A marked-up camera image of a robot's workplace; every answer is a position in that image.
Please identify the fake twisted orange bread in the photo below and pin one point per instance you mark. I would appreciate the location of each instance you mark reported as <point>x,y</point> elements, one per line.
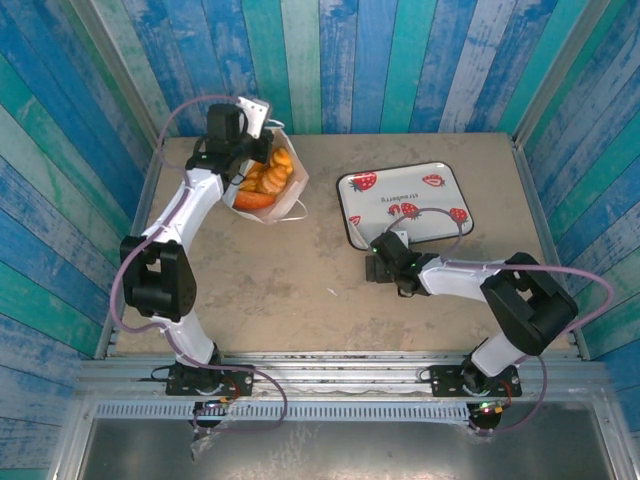
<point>282,159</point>

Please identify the fake orange baguette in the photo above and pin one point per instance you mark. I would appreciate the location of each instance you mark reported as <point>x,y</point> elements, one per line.
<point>254,201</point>

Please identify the fake ridged yellow bun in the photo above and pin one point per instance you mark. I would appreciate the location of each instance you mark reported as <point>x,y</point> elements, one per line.
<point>272,181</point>

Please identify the white printed paper bag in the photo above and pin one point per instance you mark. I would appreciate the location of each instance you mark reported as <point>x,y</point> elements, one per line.
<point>287,200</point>

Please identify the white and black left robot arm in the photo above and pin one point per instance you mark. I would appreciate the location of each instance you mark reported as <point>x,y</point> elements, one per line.
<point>155,280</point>

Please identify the white strawberry print tray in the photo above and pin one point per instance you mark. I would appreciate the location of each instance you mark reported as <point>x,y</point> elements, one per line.
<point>400,200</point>

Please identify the small circuit board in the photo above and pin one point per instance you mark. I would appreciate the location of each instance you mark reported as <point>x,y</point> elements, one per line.
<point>215,403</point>
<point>489,409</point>

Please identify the steel panel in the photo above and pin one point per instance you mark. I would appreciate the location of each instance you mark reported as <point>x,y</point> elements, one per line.
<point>350,450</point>

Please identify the aluminium side rail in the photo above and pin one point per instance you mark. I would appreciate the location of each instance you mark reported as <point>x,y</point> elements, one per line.
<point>142,200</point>
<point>540,210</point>

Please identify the aluminium rail frame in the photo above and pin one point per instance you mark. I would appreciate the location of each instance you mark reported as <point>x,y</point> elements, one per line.
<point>340,375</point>

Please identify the aluminium corner post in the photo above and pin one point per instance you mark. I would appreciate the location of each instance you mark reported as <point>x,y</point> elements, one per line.
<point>120,80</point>
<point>560,75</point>

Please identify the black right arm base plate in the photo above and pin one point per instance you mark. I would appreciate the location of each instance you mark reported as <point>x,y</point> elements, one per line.
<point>450,382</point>

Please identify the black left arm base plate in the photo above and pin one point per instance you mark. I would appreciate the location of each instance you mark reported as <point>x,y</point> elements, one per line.
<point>235,380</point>

